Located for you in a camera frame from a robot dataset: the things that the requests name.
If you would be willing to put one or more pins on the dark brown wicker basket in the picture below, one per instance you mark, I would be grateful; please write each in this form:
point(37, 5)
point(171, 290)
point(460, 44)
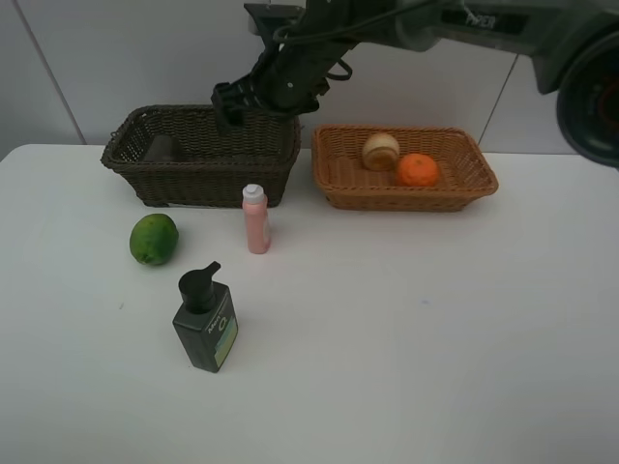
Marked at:
point(216, 165)

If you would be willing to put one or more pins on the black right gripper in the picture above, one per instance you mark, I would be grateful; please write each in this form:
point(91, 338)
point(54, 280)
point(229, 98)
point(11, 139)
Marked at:
point(290, 75)

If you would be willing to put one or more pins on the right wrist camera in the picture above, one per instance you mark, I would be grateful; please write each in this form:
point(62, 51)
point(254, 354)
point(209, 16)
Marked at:
point(270, 15)

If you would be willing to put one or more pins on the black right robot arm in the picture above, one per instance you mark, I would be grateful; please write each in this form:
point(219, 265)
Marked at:
point(573, 46)

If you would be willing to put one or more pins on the green lime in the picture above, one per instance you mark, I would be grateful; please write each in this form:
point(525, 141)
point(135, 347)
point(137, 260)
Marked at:
point(154, 239)

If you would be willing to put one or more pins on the pink bottle white cap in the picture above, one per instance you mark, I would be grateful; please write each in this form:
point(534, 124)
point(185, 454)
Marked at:
point(255, 207)

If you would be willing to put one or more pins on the dark green pump bottle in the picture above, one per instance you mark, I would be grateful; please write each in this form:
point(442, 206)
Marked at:
point(206, 322)

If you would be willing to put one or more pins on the translucent purple plastic cup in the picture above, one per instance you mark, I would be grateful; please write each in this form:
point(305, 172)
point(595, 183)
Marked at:
point(163, 148)

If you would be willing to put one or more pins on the orange tangerine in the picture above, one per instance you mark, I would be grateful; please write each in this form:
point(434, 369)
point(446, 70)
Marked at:
point(417, 171)

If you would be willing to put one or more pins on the light brown wicker basket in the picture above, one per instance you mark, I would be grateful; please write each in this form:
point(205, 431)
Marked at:
point(338, 171)

